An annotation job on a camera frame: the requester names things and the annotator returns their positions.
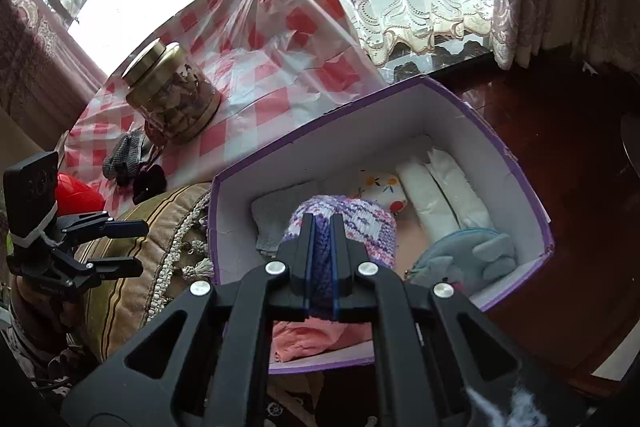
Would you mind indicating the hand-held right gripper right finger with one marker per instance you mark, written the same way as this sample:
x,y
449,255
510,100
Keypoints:
x,y
345,272

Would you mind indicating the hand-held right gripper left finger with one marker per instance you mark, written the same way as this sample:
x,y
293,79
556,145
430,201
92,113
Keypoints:
x,y
300,267

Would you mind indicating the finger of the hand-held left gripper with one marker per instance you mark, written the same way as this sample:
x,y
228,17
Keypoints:
x,y
115,269
110,227

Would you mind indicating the purple knit cloth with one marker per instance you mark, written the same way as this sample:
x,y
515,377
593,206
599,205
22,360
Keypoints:
x,y
360,222

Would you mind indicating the light blue towel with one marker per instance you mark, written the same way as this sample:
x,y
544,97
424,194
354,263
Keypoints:
x,y
277,217

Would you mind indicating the black velvet scrunchie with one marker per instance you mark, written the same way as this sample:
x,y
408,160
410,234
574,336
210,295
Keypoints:
x,y
150,182

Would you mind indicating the pink soft cloth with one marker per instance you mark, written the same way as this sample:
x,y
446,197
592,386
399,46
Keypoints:
x,y
310,339

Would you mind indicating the black white checked cloth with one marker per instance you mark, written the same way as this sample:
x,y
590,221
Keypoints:
x,y
125,154

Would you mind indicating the orange print fabric pouch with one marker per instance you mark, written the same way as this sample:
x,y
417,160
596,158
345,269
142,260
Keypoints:
x,y
387,197

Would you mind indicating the white pad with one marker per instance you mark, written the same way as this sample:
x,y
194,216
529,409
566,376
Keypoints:
x,y
462,192
422,202

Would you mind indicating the blue elephant plush pouch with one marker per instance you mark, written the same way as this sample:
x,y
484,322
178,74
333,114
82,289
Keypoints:
x,y
465,257

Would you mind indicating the purple cardboard box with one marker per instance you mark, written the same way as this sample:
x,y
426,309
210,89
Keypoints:
x,y
450,122

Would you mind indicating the person's left hand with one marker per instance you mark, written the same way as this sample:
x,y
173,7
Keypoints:
x,y
35,309

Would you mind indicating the striped plush cushion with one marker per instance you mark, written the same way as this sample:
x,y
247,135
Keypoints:
x,y
130,297

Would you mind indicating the red plastic container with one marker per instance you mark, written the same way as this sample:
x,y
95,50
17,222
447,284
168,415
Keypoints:
x,y
75,197

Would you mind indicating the glass jar with metal lid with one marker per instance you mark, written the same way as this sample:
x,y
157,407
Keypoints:
x,y
175,102

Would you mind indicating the red white checkered tablecloth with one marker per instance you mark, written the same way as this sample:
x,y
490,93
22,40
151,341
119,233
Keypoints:
x,y
280,82

